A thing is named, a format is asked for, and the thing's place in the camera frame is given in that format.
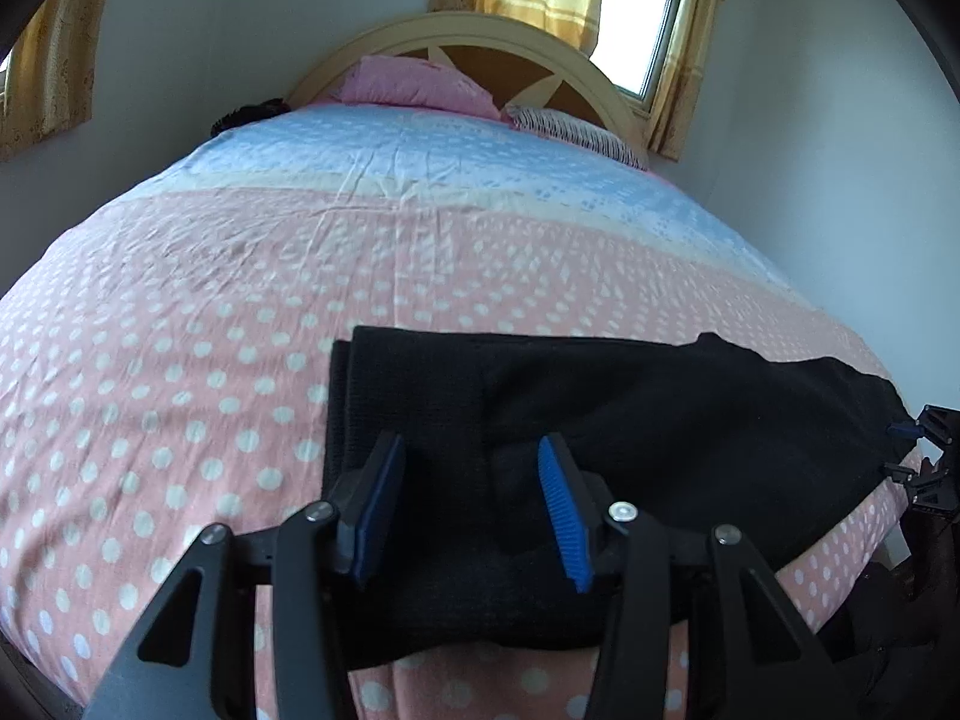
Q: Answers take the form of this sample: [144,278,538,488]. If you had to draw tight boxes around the black pants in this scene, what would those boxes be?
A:
[322,325,920,672]

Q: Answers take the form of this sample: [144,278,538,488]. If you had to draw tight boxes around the dark cloth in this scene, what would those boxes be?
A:
[210,97,290,140]

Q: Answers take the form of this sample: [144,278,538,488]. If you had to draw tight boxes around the bed with polka-dot sheet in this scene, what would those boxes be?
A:
[0,97,925,720]

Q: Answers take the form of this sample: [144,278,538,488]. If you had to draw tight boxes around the pink pillow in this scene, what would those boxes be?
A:
[330,54,502,121]

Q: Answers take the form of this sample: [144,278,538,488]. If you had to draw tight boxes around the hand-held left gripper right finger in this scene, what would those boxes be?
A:
[537,433,852,720]

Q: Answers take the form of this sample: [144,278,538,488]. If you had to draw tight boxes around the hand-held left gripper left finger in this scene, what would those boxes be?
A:
[82,431,407,720]

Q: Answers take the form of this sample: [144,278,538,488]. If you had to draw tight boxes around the cream wooden headboard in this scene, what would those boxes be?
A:
[285,13,650,147]

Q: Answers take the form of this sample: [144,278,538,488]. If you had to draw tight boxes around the person's dark clothing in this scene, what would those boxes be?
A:
[814,540,960,720]

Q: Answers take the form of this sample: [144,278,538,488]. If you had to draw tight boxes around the striped pillow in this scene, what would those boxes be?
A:
[501,105,650,170]

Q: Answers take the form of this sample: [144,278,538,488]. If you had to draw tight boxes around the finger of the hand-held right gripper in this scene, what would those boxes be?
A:
[879,454,960,518]
[886,404,960,452]

